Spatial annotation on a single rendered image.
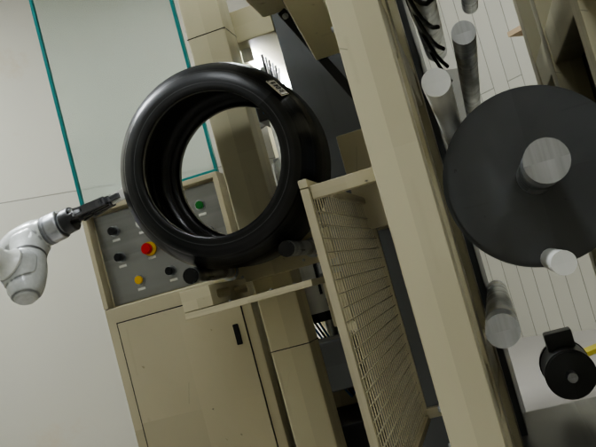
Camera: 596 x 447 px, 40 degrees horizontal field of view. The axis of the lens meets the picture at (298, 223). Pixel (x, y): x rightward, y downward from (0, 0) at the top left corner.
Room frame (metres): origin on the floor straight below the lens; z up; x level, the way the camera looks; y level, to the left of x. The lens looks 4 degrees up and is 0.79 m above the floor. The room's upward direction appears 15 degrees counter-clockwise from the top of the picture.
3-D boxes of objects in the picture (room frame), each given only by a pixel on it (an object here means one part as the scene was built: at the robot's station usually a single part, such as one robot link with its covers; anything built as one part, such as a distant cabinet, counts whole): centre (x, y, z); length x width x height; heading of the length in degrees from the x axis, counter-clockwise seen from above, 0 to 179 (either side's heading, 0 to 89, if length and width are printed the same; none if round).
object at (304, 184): (2.09, -0.13, 0.65); 0.90 x 0.02 x 0.70; 168
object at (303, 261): (2.56, 0.11, 0.90); 0.40 x 0.03 x 0.10; 78
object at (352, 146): (2.52, -0.27, 1.05); 0.20 x 0.15 x 0.30; 168
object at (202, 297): (2.42, 0.28, 0.83); 0.36 x 0.09 x 0.06; 168
